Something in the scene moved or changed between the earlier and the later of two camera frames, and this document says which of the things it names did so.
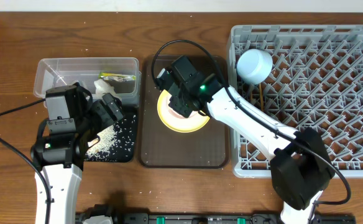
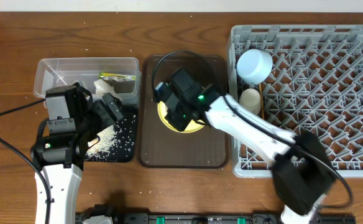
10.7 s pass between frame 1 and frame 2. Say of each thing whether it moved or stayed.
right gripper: moved
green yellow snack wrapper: stayed
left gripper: stayed
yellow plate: stayed
